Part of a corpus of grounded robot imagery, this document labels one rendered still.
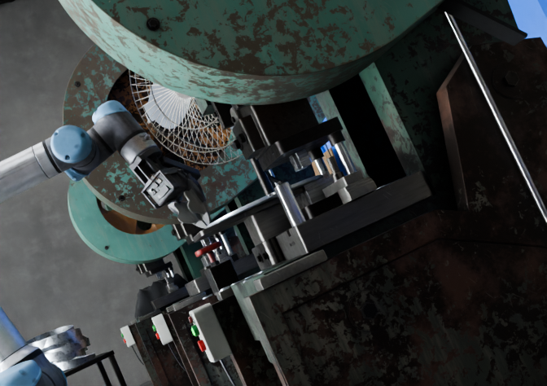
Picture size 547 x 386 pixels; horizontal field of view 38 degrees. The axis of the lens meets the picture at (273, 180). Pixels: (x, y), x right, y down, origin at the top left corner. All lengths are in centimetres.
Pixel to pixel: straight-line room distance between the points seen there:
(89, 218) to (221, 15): 351
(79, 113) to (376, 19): 190
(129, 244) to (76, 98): 178
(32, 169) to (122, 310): 669
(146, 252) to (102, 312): 357
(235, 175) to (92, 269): 532
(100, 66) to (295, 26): 189
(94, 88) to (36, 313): 536
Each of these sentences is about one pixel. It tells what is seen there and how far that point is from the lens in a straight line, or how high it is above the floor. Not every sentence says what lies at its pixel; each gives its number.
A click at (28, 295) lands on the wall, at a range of 835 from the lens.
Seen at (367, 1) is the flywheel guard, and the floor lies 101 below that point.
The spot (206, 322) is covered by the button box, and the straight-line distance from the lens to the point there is 193.
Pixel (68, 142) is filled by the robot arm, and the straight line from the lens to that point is 164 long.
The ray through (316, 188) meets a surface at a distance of 173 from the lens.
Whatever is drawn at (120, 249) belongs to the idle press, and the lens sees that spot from 478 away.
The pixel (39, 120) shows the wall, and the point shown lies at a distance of 862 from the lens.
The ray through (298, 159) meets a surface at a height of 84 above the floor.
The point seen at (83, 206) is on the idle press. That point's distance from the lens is 480.
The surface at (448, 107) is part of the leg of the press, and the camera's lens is 168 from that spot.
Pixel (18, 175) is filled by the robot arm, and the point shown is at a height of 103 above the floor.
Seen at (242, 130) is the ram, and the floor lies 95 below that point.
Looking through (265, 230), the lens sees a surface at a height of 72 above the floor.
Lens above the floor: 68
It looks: 5 degrees up
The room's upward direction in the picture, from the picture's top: 24 degrees counter-clockwise
